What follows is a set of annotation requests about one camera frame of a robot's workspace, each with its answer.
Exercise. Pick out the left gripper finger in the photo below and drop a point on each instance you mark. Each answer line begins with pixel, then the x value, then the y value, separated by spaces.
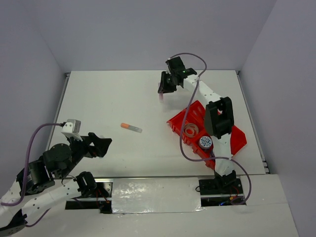
pixel 98 141
pixel 99 150

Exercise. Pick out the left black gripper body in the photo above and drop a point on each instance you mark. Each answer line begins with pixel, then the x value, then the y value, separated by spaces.
pixel 86 149

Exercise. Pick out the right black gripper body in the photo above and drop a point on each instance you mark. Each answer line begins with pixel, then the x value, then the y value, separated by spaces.
pixel 173 73

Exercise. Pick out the pink eraser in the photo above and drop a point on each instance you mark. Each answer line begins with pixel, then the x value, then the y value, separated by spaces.
pixel 161 97

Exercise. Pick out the orange capped lead case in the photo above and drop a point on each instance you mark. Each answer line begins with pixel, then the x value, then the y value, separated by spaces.
pixel 130 127

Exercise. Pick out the large clear tape roll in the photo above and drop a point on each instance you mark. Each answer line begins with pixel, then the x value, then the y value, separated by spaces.
pixel 190 130

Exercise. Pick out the blue tape stack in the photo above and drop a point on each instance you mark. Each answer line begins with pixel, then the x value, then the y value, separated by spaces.
pixel 205 143

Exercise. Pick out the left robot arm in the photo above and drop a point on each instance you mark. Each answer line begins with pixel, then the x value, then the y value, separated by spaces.
pixel 27 195

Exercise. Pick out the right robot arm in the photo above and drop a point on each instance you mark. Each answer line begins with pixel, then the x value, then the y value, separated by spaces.
pixel 218 119

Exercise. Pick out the red plastic bin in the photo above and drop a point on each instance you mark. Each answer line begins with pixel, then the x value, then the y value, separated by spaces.
pixel 196 115

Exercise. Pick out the silver foil base cover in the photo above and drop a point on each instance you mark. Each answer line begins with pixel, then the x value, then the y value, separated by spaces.
pixel 155 195

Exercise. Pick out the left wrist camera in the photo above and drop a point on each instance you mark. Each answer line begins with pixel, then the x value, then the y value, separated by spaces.
pixel 71 129

